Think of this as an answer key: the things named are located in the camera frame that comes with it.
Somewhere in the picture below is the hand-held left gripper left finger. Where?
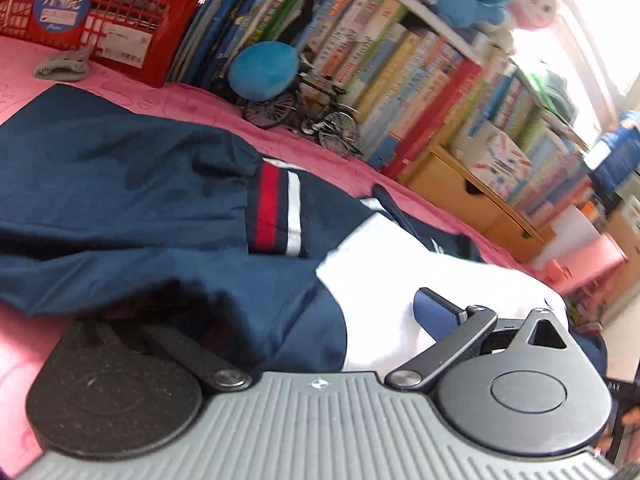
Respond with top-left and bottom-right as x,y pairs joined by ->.
142,325 -> 253,393

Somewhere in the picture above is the miniature bicycle model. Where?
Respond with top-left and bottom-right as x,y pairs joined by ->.
243,67 -> 363,158

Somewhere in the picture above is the pink storage box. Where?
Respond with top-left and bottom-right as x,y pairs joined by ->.
532,232 -> 628,301

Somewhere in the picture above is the red plastic crate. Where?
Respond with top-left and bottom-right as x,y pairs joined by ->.
0,0 -> 213,88

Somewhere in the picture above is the grey hair clip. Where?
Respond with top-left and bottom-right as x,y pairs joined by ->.
34,46 -> 96,81

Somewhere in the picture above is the pencil print white box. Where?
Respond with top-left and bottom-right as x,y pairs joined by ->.
472,120 -> 533,206

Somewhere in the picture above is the white foam board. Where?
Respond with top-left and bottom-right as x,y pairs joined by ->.
550,205 -> 601,261

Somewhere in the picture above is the row of colourful books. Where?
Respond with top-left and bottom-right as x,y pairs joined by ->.
167,0 -> 601,233

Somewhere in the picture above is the navy and white jacket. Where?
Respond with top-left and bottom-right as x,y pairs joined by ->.
0,84 -> 608,376

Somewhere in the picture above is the blue cardboard box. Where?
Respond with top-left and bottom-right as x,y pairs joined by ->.
585,110 -> 640,196

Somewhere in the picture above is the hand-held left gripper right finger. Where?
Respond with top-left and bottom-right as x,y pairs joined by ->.
385,287 -> 576,392

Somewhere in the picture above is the pink bed sheet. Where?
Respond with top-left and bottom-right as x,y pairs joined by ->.
0,35 -> 551,476

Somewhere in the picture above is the wooden drawer organizer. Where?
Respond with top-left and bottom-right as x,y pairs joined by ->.
400,145 -> 556,263

